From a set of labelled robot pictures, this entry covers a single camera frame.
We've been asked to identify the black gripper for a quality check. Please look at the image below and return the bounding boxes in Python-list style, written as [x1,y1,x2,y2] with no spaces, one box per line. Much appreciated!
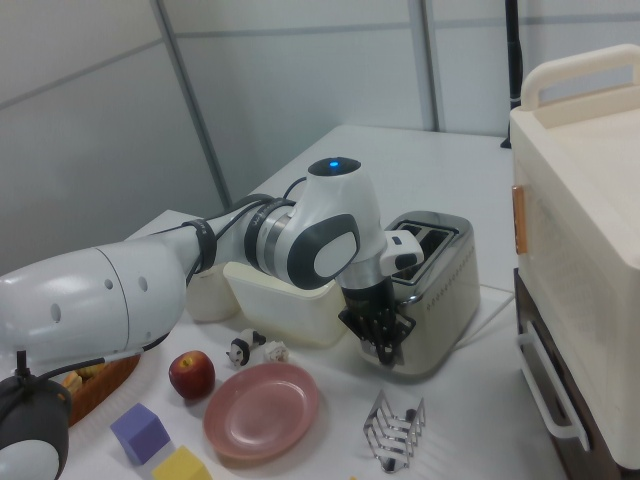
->
[338,277,416,366]

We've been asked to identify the cream and chrome toaster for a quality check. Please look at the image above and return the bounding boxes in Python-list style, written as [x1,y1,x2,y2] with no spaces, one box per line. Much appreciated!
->
[357,210,482,384]

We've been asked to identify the white plastic storage box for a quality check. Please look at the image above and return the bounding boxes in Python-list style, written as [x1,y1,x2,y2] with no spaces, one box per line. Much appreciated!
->
[223,259,349,349]

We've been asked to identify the metal toast rack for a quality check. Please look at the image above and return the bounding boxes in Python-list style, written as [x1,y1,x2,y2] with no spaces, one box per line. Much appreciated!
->
[363,389,427,474]

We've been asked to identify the small white figurine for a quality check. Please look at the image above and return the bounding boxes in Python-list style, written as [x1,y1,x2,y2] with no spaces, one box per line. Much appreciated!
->
[262,340,290,364]

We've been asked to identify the panda figurine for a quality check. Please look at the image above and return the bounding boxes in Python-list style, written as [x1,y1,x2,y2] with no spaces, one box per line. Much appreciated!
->
[227,328,267,369]

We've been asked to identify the dark brown drawer box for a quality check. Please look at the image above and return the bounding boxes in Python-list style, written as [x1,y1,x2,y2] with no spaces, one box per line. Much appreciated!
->
[513,267,640,480]

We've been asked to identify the pink plate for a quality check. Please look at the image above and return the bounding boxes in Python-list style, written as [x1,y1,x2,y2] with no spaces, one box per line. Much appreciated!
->
[203,363,320,469]

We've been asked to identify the red apple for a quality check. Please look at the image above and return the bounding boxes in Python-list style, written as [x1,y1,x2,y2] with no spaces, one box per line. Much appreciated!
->
[168,349,217,400]

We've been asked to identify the yellow foam cube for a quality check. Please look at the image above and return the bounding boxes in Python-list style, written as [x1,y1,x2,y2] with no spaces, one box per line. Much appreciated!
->
[151,445,209,480]

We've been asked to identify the purple foam cube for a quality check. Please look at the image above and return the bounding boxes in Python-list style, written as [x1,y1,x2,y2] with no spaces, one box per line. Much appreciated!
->
[109,403,171,466]

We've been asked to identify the brown wicker basket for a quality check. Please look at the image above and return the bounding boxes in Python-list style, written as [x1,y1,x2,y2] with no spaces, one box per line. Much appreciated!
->
[62,354,142,427]

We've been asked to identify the white toaster power cable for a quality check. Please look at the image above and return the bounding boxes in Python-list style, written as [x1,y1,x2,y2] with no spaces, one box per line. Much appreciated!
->
[458,284,517,346]

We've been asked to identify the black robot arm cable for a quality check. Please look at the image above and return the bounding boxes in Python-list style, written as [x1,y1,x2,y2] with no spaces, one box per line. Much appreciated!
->
[14,175,310,386]

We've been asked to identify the orange cabinet door handle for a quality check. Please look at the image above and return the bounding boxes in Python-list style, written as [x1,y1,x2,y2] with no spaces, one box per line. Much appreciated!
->
[510,184,529,256]

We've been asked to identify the white drawer handle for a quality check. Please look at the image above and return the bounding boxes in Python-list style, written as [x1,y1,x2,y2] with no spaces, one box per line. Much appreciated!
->
[517,319,592,451]

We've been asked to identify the cream cabinet with handle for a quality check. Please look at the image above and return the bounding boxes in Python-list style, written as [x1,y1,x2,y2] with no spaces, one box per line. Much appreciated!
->
[508,43,640,471]

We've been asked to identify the black camera stand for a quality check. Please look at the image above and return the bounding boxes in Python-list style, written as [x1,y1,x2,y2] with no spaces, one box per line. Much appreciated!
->
[501,0,524,149]

